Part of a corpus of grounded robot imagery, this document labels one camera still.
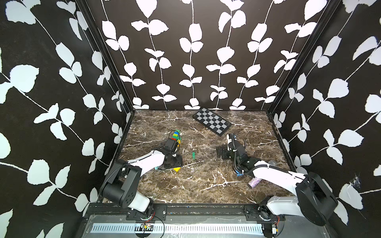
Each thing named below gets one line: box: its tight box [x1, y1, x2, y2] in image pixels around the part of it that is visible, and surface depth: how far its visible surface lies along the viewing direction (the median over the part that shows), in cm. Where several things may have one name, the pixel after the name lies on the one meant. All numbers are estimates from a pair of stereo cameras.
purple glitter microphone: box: [247, 177, 263, 189], surface depth 83 cm
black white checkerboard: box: [192, 107, 232, 137], surface depth 113 cm
